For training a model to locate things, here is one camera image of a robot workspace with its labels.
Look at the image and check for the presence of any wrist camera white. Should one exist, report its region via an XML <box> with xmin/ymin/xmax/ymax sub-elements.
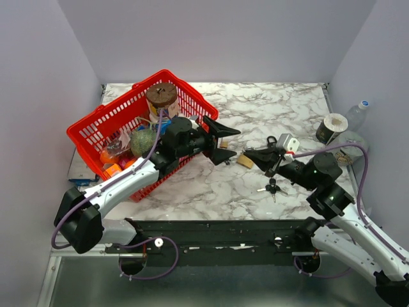
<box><xmin>189</xmin><ymin>115</ymin><xmax>199</xmax><ymax>129</ymax></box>
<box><xmin>276</xmin><ymin>134</ymin><xmax>300</xmax><ymax>162</ymax></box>

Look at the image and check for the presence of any green netted melon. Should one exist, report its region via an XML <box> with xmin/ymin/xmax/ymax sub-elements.
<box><xmin>130</xmin><ymin>129</ymin><xmax>156</xmax><ymax>157</ymax></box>

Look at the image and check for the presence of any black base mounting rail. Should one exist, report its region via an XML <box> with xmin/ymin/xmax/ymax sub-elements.
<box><xmin>63</xmin><ymin>219</ymin><xmax>333</xmax><ymax>268</ymax></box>

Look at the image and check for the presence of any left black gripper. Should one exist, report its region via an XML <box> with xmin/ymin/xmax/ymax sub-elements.
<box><xmin>176</xmin><ymin>116</ymin><xmax>240</xmax><ymax>166</ymax></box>

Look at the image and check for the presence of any black padlock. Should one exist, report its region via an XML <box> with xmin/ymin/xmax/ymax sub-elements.
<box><xmin>266</xmin><ymin>136</ymin><xmax>277</xmax><ymax>148</ymax></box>

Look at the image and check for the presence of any black-headed key bunch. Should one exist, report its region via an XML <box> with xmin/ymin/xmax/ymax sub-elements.
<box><xmin>257</xmin><ymin>178</ymin><xmax>288</xmax><ymax>203</ymax></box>

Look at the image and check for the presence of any grey-wrapped toilet paper roll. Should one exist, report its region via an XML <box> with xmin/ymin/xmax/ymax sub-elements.
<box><xmin>329</xmin><ymin>130</ymin><xmax>369</xmax><ymax>166</ymax></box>

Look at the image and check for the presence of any orange fruit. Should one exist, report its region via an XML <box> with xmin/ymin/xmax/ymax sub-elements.
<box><xmin>99</xmin><ymin>150</ymin><xmax>120</xmax><ymax>164</ymax></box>

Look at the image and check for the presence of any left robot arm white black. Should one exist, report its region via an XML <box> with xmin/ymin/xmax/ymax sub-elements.
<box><xmin>54</xmin><ymin>116</ymin><xmax>240</xmax><ymax>254</ymax></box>

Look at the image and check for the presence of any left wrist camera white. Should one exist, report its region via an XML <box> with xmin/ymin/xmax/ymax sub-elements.
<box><xmin>189</xmin><ymin>115</ymin><xmax>199</xmax><ymax>129</ymax></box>

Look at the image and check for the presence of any brown-lid ice cream cup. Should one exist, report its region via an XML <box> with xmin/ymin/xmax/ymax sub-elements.
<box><xmin>146</xmin><ymin>83</ymin><xmax>180</xmax><ymax>122</ymax></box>

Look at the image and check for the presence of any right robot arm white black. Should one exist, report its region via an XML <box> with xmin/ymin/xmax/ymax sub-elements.
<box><xmin>243</xmin><ymin>147</ymin><xmax>408</xmax><ymax>306</ymax></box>

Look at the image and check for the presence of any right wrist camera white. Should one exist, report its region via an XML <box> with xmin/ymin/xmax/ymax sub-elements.
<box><xmin>276</xmin><ymin>134</ymin><xmax>300</xmax><ymax>162</ymax></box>

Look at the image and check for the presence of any large brass padlock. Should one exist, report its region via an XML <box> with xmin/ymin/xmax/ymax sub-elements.
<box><xmin>236</xmin><ymin>154</ymin><xmax>254</xmax><ymax>169</ymax></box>

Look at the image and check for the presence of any small brass padlock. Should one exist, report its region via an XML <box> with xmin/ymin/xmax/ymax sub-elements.
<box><xmin>219</xmin><ymin>140</ymin><xmax>228</xmax><ymax>149</ymax></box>

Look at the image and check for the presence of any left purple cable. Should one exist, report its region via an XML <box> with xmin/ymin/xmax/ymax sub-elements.
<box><xmin>50</xmin><ymin>107</ymin><xmax>180</xmax><ymax>282</ymax></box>

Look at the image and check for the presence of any orange snack box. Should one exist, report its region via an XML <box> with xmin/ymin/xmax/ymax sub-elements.
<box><xmin>103</xmin><ymin>163</ymin><xmax>123</xmax><ymax>178</ymax></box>

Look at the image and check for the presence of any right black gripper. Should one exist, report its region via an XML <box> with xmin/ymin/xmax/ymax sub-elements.
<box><xmin>244</xmin><ymin>143</ymin><xmax>318</xmax><ymax>191</ymax></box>

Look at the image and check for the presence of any red plastic shopping basket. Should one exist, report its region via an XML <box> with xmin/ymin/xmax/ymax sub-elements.
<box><xmin>66</xmin><ymin>69</ymin><xmax>220</xmax><ymax>203</ymax></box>

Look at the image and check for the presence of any clear plastic water bottle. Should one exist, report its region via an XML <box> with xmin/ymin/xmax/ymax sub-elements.
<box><xmin>344</xmin><ymin>100</ymin><xmax>369</xmax><ymax>132</ymax></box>

